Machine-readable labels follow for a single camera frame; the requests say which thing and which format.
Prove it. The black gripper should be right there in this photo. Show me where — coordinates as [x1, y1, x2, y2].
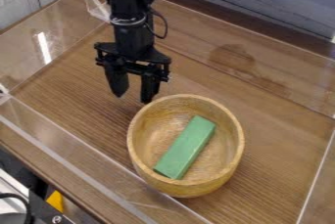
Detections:
[93, 17, 171, 104]

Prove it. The black device with bolt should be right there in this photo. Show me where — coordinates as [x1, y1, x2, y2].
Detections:
[29, 202, 76, 224]

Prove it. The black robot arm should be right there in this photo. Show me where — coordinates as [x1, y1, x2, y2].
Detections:
[93, 0, 171, 104]

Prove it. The green rectangular block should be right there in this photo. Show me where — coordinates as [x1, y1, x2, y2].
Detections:
[152, 115, 215, 180]

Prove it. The clear acrylic front wall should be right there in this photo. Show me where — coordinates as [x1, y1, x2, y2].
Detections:
[0, 94, 211, 224]

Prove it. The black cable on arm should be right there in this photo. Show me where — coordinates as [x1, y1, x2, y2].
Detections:
[144, 6, 170, 40]

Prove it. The black cable lower left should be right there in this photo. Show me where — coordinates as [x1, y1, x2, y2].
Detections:
[0, 192, 33, 224]

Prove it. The yellow sticker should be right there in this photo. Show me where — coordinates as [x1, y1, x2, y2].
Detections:
[45, 191, 64, 212]

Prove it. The brown wooden bowl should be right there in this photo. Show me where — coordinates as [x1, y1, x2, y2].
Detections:
[127, 94, 246, 198]

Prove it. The clear acrylic corner bracket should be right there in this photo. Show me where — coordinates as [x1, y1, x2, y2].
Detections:
[84, 0, 109, 23]

